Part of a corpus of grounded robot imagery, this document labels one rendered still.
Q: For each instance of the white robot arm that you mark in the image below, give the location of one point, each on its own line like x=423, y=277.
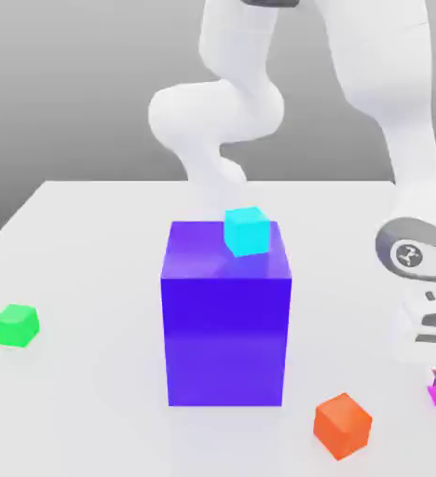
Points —
x=218, y=111

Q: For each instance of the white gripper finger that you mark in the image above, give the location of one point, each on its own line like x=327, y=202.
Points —
x=432, y=376

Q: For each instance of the small green cube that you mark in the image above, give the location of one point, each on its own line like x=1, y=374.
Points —
x=16, y=326

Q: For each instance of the small cyan cube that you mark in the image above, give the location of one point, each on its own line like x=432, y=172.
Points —
x=247, y=233

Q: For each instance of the small orange cube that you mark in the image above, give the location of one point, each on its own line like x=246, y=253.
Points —
x=341, y=426

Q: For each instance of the large purple box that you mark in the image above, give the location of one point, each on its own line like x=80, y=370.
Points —
x=225, y=335

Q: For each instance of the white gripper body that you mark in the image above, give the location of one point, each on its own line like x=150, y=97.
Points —
x=408, y=348

